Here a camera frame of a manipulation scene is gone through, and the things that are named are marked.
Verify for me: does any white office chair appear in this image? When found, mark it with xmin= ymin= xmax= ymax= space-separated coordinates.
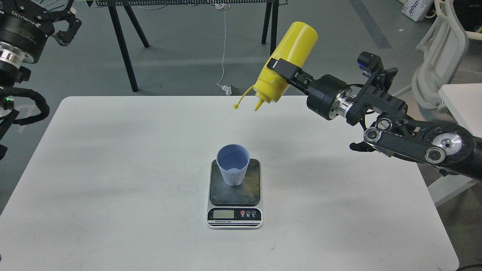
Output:
xmin=393 ymin=0 xmax=481 ymax=114

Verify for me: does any digital kitchen scale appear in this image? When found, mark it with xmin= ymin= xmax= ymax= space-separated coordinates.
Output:
xmin=206 ymin=158 xmax=263 ymax=230

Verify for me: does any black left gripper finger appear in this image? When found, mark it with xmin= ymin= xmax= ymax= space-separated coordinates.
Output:
xmin=34 ymin=0 xmax=82 ymax=46

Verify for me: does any black trestle table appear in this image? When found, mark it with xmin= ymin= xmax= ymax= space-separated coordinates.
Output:
xmin=85 ymin=3 xmax=272 ymax=96

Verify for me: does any blue ribbed cup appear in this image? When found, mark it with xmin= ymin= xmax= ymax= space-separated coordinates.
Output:
xmin=216 ymin=144 xmax=251 ymax=186

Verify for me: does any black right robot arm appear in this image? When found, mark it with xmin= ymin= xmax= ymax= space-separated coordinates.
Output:
xmin=266 ymin=52 xmax=482 ymax=180

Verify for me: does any white hanging cable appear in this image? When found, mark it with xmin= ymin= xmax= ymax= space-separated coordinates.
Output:
xmin=215 ymin=3 xmax=232 ymax=93

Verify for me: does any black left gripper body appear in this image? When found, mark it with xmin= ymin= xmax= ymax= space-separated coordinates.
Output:
xmin=0 ymin=10 xmax=53 ymax=64

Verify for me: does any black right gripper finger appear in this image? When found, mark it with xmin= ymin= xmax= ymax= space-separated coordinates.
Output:
xmin=267 ymin=58 xmax=313 ymax=93

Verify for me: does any yellow squeeze bottle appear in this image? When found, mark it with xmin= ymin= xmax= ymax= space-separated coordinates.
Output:
xmin=233 ymin=21 xmax=318 ymax=110

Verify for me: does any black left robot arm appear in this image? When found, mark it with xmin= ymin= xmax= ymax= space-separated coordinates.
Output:
xmin=0 ymin=0 xmax=82 ymax=137

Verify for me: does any power adapter on floor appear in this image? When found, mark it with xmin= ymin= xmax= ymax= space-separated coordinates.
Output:
xmin=222 ymin=85 xmax=241 ymax=96

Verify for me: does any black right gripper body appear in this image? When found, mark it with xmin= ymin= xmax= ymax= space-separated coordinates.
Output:
xmin=307 ymin=75 xmax=348 ymax=120

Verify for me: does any white cardboard box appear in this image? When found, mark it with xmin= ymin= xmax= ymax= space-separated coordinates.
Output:
xmin=401 ymin=0 xmax=434 ymax=22

